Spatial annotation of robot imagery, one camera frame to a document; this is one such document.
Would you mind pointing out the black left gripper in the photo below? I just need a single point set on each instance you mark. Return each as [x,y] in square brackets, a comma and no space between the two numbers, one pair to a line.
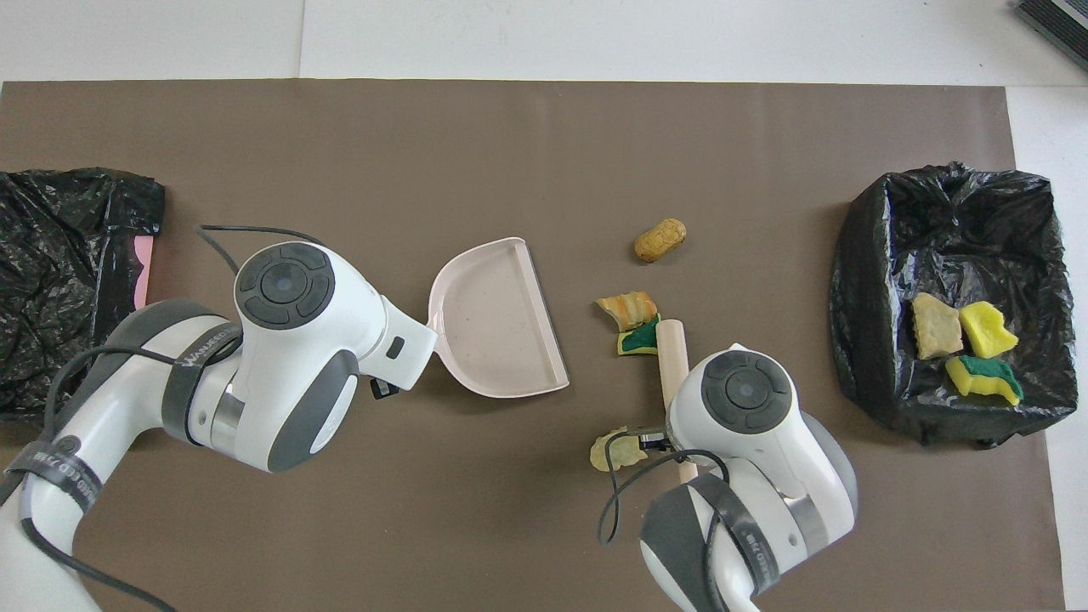
[384,389]

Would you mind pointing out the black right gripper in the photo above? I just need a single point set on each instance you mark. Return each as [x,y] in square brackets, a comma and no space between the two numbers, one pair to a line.
[654,439]

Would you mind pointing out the pale yellow sponge lump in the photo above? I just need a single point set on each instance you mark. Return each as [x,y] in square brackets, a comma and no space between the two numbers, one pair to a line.
[616,455]

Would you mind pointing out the beige hand brush black bristles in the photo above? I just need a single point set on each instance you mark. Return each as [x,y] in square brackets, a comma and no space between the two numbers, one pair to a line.
[671,357]

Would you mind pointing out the small green yellow sponge wedge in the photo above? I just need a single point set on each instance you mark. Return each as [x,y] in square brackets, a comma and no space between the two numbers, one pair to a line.
[642,337]

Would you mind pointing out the beige plastic dustpan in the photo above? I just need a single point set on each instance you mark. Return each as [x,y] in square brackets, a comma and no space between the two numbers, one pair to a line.
[501,331]

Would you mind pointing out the orange striped sponge scrap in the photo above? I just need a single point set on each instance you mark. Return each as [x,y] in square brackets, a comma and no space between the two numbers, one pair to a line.
[629,308]

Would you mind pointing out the brown oval bread-like sponge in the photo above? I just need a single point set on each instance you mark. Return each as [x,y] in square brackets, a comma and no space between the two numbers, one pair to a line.
[660,240]

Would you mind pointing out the tan sponge lump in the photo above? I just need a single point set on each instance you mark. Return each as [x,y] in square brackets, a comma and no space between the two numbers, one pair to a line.
[935,327]

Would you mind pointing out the yellow sponge piece green backed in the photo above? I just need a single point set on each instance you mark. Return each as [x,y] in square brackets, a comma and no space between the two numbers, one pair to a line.
[986,378]

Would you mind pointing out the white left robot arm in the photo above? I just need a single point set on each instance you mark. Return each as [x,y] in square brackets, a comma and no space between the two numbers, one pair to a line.
[289,365]

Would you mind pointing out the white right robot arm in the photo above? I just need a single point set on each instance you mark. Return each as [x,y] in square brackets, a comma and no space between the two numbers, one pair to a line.
[748,408]

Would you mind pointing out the pink plastic bin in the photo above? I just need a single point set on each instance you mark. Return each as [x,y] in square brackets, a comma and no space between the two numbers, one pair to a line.
[144,268]

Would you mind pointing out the black plastic trash bag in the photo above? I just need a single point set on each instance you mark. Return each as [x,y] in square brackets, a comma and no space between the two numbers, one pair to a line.
[884,255]
[51,255]

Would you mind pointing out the brown table mat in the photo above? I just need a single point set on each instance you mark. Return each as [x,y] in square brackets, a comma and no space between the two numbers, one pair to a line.
[544,127]

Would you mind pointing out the grey ribbed device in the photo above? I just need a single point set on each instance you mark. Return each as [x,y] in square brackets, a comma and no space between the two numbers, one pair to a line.
[1058,21]

